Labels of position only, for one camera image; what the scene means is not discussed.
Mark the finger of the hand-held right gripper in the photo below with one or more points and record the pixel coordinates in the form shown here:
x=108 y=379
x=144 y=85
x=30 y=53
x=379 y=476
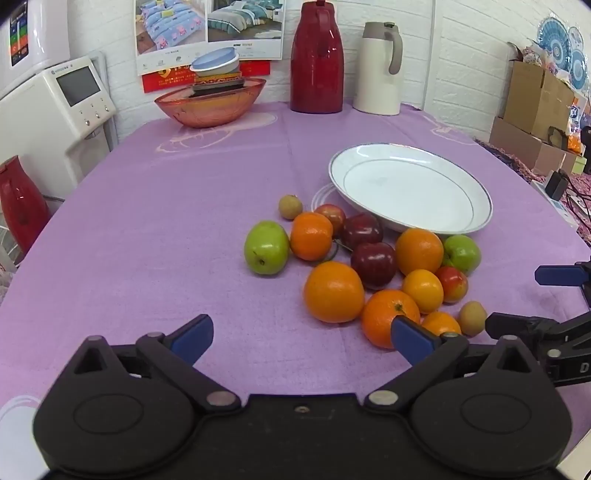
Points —
x=558 y=275
x=512 y=326

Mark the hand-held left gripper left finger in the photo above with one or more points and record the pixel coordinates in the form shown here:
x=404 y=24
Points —
x=194 y=339

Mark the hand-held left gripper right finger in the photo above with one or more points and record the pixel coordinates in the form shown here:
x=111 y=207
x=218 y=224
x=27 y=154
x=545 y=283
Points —
x=411 y=339

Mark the small orange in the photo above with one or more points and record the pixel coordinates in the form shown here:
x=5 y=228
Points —
x=441 y=324

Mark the orange with green stem mark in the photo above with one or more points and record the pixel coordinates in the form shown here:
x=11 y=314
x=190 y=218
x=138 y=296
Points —
x=381 y=316

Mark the small brown round fruit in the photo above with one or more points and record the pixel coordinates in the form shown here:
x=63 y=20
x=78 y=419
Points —
x=472 y=318
x=290 y=206

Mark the yellow-orange citrus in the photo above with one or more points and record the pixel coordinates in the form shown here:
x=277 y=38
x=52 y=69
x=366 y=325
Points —
x=422 y=290

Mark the small red yellow fruit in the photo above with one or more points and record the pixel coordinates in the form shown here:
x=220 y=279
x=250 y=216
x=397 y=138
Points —
x=455 y=284

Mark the dark red apple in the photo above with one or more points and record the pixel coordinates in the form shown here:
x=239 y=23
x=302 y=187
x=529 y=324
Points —
x=373 y=264
x=361 y=229

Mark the small green apple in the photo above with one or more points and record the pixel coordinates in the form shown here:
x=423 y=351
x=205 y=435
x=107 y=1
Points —
x=463 y=253

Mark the large orange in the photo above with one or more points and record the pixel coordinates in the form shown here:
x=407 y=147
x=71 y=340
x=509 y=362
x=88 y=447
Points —
x=334 y=291

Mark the large green apple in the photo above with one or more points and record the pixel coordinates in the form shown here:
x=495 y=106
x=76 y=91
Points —
x=266 y=248

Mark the red yellow apple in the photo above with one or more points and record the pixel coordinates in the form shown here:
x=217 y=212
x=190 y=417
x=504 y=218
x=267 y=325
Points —
x=332 y=215

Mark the white plate with grey rim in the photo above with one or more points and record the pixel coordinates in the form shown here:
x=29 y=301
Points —
x=406 y=184

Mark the white power strip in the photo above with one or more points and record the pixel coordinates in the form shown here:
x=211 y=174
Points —
x=561 y=211

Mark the black power adapter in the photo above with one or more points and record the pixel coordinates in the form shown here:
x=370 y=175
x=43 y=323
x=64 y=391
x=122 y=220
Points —
x=557 y=184

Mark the pale green box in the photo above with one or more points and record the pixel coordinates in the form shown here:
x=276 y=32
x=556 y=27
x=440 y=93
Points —
x=572 y=164

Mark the purple tablecloth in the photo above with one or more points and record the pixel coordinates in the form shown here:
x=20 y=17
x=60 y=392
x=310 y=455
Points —
x=161 y=230

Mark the orange packet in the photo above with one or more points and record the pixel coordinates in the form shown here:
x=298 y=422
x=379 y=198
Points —
x=576 y=142

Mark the tall cardboard box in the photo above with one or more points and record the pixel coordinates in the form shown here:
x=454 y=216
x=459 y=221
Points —
x=531 y=101

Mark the red vase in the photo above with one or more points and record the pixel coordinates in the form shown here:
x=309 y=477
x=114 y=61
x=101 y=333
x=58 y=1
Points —
x=21 y=207

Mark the orange glass bowl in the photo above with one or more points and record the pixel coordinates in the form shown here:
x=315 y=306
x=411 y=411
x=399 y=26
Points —
x=207 y=110

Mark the white water dispenser with screen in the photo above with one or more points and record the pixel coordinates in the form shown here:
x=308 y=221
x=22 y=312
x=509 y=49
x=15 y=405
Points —
x=41 y=124

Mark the white bowl with blue lid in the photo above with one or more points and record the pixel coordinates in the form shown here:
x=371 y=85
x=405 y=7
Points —
x=214 y=60

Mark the red thermos jug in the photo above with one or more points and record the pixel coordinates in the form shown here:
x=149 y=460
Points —
x=316 y=69

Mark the white appliance with coloured label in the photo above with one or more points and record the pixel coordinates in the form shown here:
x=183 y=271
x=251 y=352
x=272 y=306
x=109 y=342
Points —
x=41 y=32

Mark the blue patterned wall fans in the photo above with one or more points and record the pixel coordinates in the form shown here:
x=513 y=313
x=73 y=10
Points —
x=554 y=41

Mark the red wall poster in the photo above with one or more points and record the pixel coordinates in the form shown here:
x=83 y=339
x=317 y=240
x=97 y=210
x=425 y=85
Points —
x=166 y=79

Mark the bedding wall poster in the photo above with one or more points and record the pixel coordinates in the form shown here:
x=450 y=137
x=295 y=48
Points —
x=175 y=27

